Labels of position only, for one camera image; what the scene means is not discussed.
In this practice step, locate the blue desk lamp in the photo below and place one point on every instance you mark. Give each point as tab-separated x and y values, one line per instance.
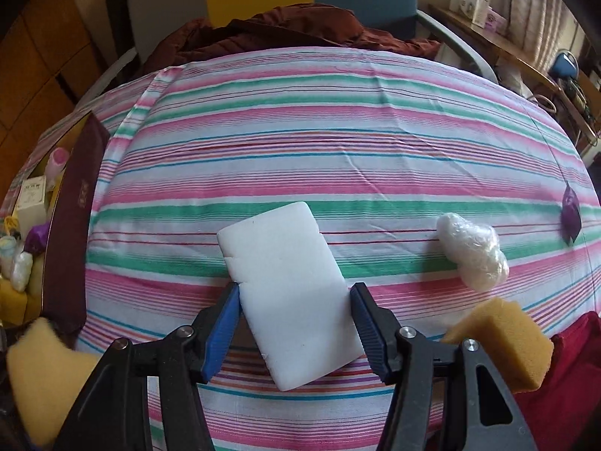
566	63

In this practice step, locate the maroon gift box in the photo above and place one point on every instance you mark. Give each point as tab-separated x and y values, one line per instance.
70	206

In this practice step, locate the striped bed sheet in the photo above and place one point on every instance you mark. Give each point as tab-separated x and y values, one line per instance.
305	127

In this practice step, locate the yellow sponge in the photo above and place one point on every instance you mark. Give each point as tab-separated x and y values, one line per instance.
14	300
507	338
42	376

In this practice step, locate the red cloth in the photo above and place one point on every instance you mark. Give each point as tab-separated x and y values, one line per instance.
573	385

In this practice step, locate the wooden cabinet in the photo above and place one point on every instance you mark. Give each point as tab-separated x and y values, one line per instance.
37	56

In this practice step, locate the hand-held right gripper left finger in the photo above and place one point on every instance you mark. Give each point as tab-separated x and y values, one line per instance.
220	333

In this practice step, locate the white wrapped bundle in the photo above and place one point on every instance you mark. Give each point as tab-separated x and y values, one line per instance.
21	270

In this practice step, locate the pink bottle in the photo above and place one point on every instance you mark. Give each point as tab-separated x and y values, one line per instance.
57	162

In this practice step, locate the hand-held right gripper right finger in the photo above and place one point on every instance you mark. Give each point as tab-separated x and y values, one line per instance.
371	333

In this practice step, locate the maroon jacket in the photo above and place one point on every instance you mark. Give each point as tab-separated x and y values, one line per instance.
281	28

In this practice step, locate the white foam block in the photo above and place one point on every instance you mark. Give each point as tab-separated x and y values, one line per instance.
286	268

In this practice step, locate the large white carton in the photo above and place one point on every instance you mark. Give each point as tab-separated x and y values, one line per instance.
474	4

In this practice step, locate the pink carton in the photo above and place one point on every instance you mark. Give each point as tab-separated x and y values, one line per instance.
495	21

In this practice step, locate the light curtain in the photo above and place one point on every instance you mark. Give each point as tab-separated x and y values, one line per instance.
540	19

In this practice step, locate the wooden side desk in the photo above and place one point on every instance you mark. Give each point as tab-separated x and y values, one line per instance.
516	51

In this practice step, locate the small white carton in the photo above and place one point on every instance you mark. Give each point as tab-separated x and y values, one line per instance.
454	1

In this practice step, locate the crumpled clear plastic wrap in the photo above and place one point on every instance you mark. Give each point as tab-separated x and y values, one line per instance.
474	253

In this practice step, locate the small purple foil packet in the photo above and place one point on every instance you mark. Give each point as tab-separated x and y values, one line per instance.
570	211

